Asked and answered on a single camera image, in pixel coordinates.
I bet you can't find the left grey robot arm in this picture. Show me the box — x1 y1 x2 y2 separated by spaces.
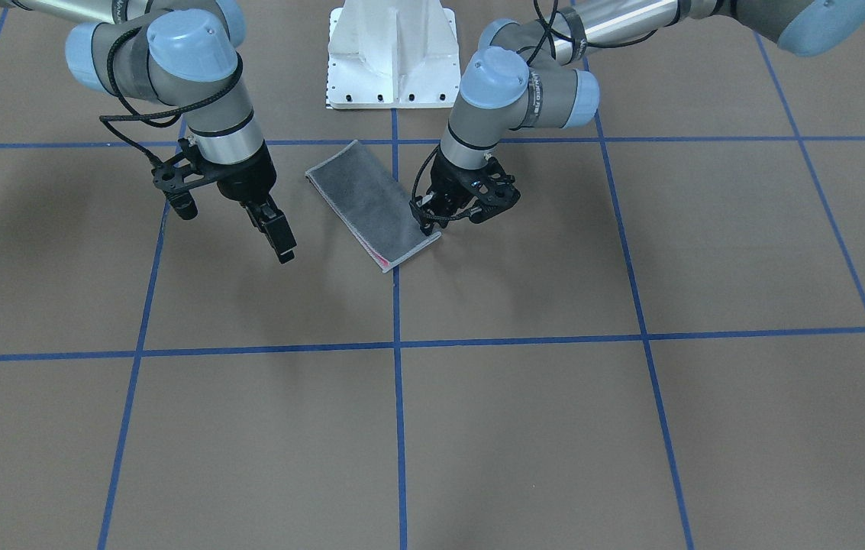
410 1 865 235

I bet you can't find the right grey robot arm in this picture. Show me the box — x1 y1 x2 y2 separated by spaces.
0 1 296 264

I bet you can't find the pink and grey towel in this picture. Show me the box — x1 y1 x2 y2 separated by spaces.
305 140 441 273

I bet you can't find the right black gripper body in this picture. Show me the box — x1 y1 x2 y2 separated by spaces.
217 145 279 218

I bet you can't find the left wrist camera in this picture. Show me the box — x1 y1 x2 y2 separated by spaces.
464 157 521 224

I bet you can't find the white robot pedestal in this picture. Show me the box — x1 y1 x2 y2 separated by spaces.
325 1 460 109

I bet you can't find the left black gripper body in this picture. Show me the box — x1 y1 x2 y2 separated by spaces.
424 147 485 226

